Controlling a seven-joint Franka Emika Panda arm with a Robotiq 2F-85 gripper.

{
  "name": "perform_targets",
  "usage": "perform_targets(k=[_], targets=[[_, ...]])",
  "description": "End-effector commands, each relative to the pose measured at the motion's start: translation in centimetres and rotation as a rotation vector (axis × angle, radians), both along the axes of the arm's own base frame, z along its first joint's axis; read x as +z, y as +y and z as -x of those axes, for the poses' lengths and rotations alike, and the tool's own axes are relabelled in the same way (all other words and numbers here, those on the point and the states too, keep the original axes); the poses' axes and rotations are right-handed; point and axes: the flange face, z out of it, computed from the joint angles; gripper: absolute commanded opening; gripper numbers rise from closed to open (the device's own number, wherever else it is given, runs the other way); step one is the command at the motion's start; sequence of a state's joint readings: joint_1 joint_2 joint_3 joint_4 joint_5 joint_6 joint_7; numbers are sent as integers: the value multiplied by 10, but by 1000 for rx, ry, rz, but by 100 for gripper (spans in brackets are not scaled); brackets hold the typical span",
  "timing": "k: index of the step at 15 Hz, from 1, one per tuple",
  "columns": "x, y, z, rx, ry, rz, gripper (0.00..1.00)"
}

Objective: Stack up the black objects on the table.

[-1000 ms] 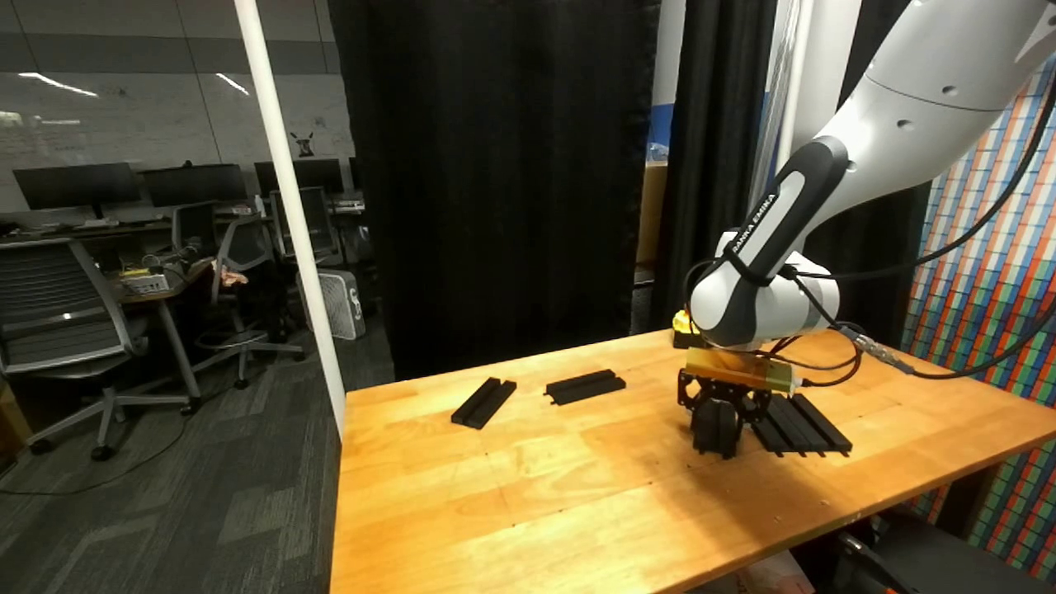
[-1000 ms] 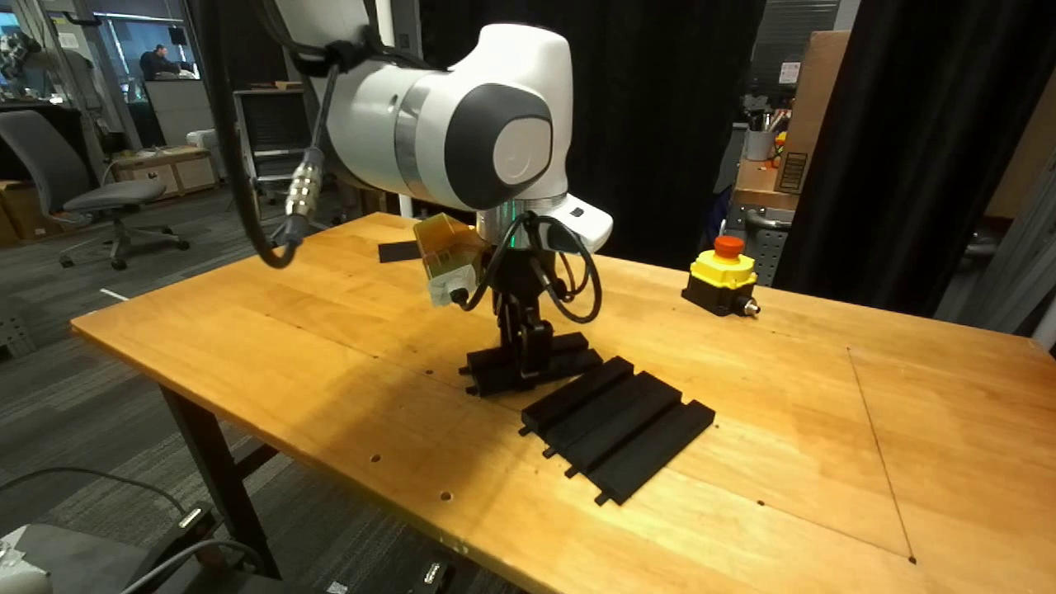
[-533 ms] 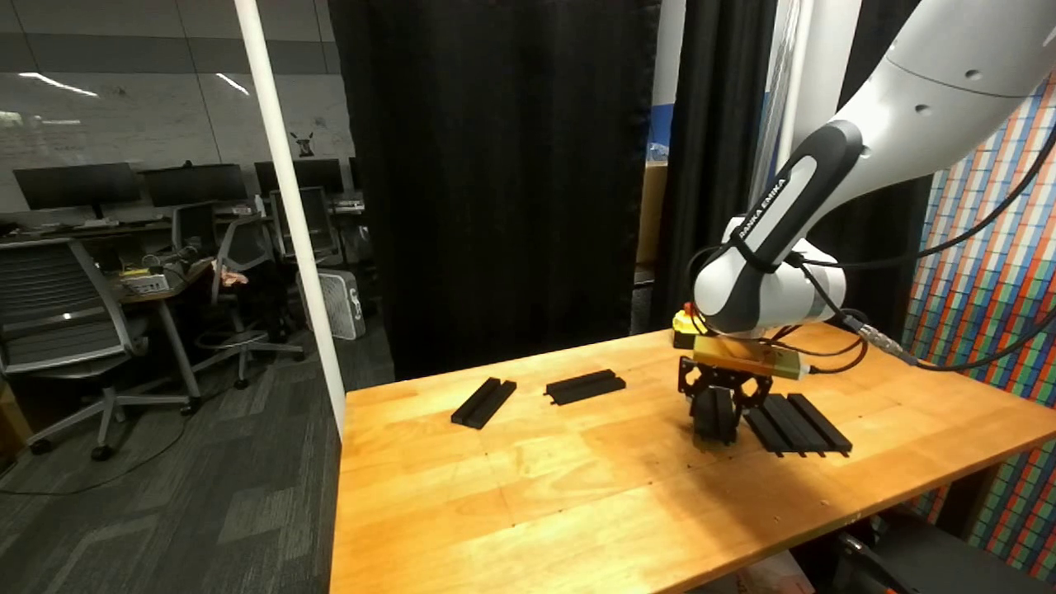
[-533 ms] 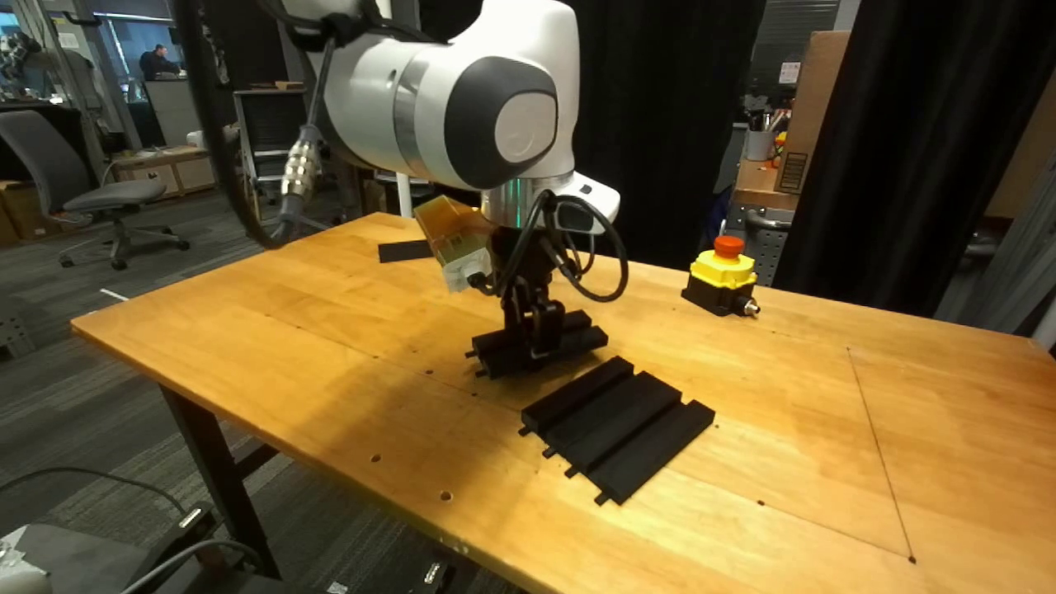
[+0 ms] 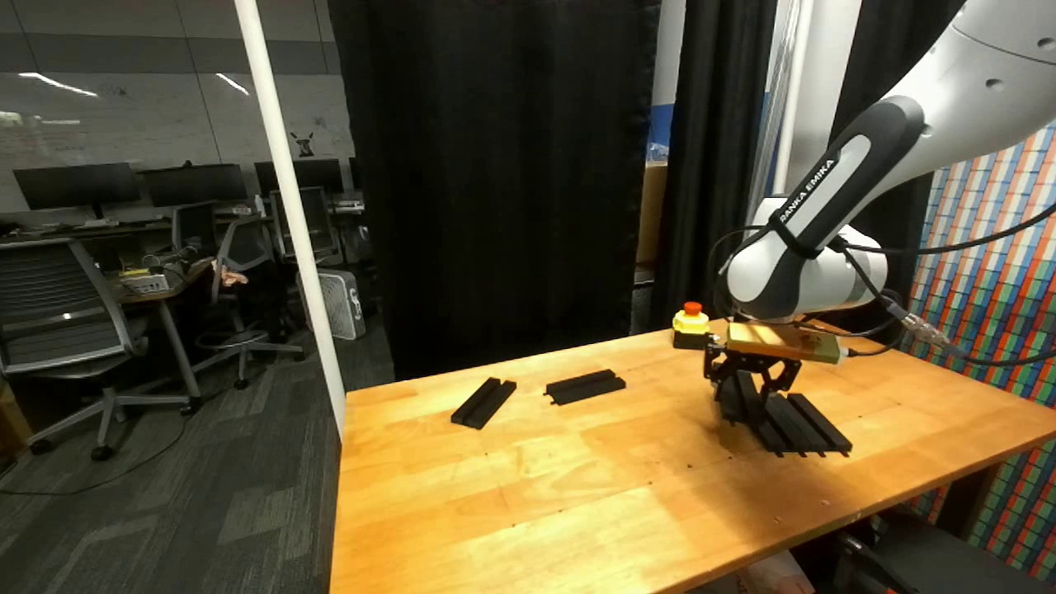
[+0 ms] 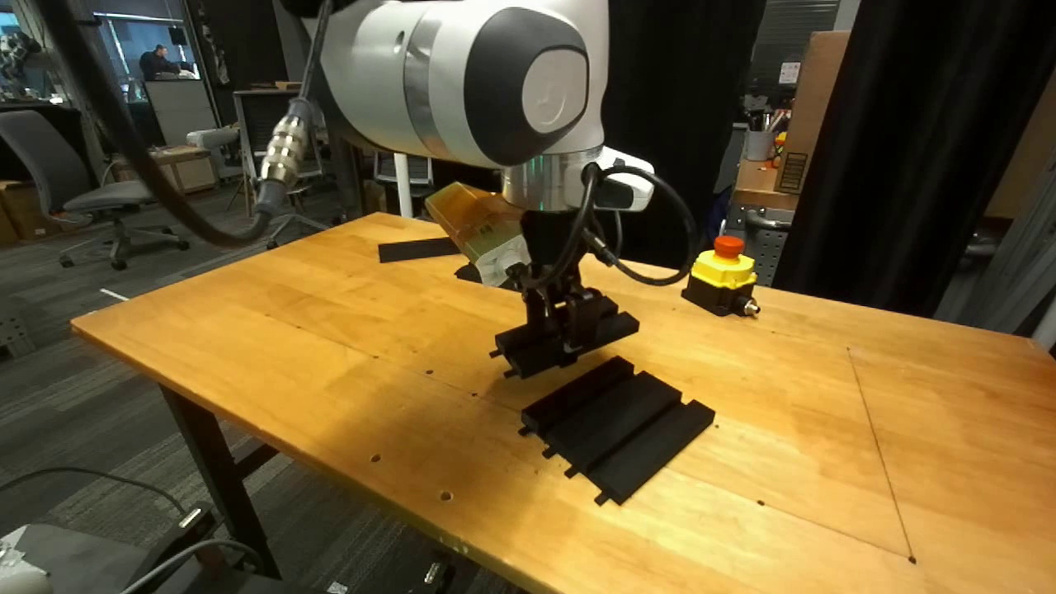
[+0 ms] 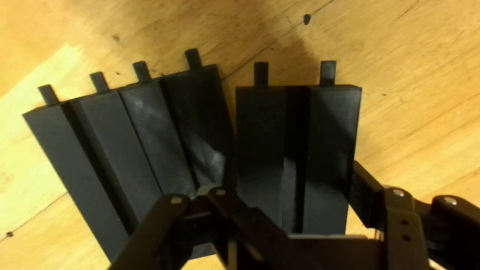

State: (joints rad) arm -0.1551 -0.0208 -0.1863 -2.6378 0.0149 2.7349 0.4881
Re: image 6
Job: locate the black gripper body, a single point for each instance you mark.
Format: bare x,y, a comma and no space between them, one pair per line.
554,252

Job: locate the white cup with pens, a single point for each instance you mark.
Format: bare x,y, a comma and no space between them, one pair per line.
757,139

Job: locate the amber wrist camera box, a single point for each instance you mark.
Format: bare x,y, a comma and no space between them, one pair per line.
481,232

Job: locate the white plastic object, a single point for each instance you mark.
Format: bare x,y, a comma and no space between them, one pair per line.
21,567

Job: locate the wide black curtain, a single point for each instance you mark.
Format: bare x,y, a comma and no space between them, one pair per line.
682,89

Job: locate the narrow black curtain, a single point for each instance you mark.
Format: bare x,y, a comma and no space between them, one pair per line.
911,142

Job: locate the black metal table leg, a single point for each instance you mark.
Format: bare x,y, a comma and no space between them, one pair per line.
218,475

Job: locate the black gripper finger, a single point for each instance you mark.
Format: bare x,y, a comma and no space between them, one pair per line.
543,317
591,313

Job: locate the grey mesh office chair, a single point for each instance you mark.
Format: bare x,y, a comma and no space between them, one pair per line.
87,194

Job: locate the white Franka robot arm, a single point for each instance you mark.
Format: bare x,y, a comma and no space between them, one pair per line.
441,69

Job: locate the white vertical frame post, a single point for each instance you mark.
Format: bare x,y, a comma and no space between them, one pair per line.
399,185

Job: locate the yellow emergency stop button box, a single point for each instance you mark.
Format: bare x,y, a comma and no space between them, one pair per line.
722,268

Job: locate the tall cardboard box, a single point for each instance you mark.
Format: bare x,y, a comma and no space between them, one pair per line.
817,112

